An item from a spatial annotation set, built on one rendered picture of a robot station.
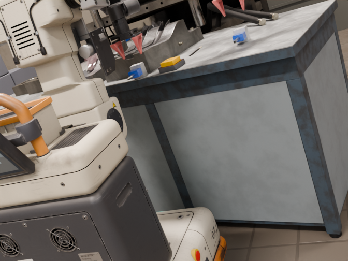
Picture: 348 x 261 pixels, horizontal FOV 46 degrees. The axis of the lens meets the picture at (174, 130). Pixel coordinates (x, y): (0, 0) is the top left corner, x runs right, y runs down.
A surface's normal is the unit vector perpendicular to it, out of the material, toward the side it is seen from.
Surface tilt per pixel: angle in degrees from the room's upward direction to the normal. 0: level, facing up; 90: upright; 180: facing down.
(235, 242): 0
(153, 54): 90
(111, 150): 90
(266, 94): 90
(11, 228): 90
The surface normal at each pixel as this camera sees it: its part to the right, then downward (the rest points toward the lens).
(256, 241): -0.33, -0.89
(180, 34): 0.81, -0.09
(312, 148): -0.49, 0.45
